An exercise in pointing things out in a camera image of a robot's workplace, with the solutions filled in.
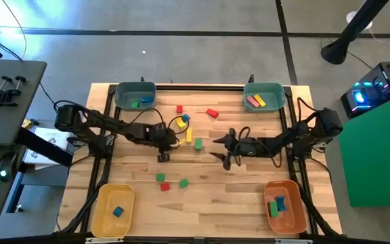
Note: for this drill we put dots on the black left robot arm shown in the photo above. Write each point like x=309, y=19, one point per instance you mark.
x=113, y=125

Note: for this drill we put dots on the small red cube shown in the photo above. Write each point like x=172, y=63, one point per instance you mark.
x=179, y=108
x=165, y=186

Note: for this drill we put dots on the green board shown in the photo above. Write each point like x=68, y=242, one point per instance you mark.
x=378, y=162

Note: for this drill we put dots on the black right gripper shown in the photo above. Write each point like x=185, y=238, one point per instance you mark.
x=245, y=147

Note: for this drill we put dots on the blue rectangular block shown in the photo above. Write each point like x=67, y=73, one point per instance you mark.
x=146, y=99

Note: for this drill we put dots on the pink long block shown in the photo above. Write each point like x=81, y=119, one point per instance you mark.
x=252, y=101

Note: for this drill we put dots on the small blue cube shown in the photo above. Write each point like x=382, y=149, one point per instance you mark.
x=118, y=211

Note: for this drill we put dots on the green rectangular block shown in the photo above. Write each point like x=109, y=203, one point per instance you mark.
x=134, y=103
x=273, y=208

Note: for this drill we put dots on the green wedge block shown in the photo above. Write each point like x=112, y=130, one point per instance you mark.
x=198, y=144

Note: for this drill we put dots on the small green cube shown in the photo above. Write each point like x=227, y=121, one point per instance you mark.
x=183, y=183
x=160, y=177

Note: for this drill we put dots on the white round disc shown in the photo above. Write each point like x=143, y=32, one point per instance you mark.
x=350, y=15

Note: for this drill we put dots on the black metal table frame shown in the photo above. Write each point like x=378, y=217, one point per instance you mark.
x=198, y=88

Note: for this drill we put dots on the small yellow black tool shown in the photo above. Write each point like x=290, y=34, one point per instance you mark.
x=26, y=123

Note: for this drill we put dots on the black computer with lights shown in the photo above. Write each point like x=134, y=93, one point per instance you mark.
x=378, y=88

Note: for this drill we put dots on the orange plastic bin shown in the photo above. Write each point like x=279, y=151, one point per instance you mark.
x=291, y=217

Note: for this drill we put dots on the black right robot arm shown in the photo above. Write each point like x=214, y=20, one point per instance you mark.
x=283, y=139

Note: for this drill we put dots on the blue arch block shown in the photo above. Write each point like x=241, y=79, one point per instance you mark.
x=280, y=203

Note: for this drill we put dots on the silver metal bracket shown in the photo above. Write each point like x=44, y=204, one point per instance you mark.
x=293, y=241
x=103, y=240

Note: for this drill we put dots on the white paper booklets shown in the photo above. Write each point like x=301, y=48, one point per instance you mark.
x=47, y=137

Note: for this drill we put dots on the yellow long block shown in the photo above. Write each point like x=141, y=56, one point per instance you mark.
x=259, y=100
x=188, y=135

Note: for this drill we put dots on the yellow plastic bin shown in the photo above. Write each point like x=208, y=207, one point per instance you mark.
x=108, y=200

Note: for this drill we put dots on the grey-blue plastic bin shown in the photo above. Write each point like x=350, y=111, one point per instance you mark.
x=135, y=93

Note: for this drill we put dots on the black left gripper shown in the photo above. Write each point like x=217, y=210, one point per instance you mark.
x=161, y=133

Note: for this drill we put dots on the small black table clamp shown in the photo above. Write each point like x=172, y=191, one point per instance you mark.
x=142, y=79
x=250, y=79

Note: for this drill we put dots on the black computer mouse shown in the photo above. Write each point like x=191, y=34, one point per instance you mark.
x=7, y=166

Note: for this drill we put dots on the grey desk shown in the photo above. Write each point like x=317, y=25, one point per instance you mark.
x=9, y=112

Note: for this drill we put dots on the blue half-round block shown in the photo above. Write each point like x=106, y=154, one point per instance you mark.
x=185, y=117

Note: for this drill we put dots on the black stand pole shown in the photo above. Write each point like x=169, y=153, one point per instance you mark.
x=347, y=34

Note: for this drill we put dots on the yellow tape tag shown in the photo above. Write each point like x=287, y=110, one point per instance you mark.
x=182, y=141

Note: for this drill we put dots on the yellow arch block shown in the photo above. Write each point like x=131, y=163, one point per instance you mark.
x=180, y=123

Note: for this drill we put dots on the teal plastic bin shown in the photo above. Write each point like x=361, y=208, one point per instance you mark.
x=273, y=98

